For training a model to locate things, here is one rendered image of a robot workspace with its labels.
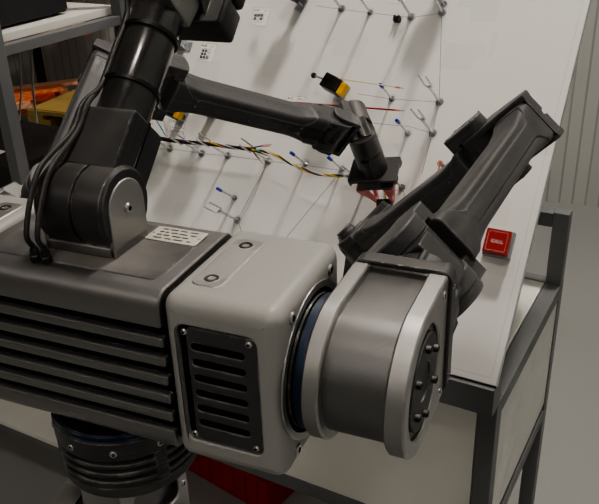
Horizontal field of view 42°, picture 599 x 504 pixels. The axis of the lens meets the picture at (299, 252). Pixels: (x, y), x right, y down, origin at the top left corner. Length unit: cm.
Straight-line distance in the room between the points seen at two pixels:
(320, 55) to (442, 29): 30
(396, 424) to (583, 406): 253
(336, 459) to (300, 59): 97
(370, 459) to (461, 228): 114
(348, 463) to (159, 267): 137
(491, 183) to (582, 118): 366
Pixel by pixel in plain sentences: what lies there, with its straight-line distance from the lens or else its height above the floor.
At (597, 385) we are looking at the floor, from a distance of 321.
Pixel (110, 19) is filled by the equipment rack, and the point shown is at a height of 144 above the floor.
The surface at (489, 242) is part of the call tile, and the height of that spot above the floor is 111.
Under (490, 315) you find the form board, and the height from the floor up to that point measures 98.
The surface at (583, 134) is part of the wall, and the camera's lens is 460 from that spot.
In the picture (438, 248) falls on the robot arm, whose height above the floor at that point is 148.
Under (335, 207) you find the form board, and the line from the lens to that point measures 178.
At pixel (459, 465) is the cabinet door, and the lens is 181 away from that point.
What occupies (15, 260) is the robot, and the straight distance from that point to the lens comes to 69.
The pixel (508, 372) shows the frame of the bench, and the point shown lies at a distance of 179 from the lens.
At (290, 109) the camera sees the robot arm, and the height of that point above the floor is 141.
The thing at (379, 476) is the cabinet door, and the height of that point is 50.
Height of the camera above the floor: 181
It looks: 27 degrees down
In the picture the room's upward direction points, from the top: 2 degrees counter-clockwise
